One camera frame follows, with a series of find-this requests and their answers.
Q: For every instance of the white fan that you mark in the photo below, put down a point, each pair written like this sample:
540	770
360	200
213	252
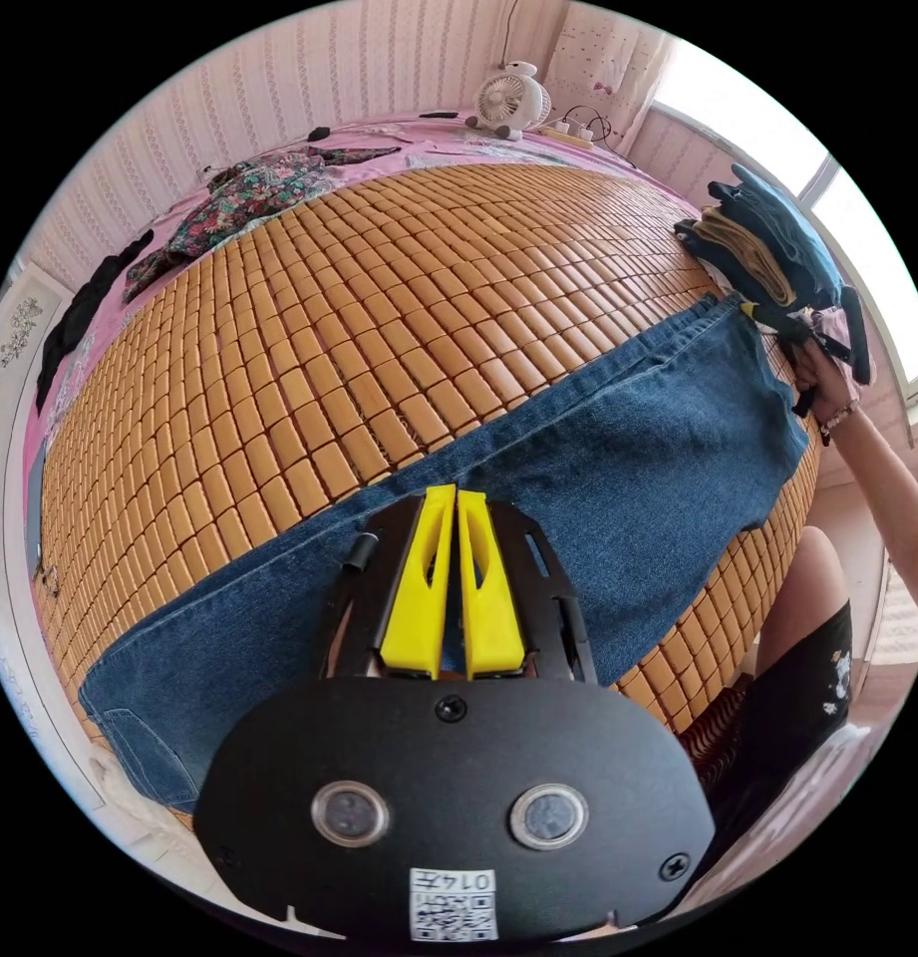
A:
511	101

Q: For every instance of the white power strip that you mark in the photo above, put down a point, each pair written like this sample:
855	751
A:
567	133

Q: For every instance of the blue jeans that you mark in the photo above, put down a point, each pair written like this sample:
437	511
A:
615	456

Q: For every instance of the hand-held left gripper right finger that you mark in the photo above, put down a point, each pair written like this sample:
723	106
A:
492	606

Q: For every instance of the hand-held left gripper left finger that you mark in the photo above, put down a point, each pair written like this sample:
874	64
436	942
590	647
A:
417	598

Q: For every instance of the person's right hand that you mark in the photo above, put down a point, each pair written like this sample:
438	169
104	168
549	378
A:
828	389

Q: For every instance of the pile of clothes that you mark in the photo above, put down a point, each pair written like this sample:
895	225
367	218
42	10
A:
765	232

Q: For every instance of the window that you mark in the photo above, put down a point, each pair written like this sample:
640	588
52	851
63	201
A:
855	187

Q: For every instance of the black garment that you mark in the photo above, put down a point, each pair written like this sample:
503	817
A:
81	314

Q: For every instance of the person's body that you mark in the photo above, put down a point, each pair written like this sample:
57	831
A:
802	673

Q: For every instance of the bed with woven mat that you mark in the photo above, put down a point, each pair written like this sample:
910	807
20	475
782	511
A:
399	299

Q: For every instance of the person's right forearm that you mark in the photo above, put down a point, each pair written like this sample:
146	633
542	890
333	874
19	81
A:
885	486

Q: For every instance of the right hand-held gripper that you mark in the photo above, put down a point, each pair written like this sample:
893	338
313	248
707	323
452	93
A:
802	329

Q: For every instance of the pink curtain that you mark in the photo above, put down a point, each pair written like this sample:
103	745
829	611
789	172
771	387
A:
608	67

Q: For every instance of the floral print garment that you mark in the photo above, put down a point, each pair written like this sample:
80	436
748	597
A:
234	202

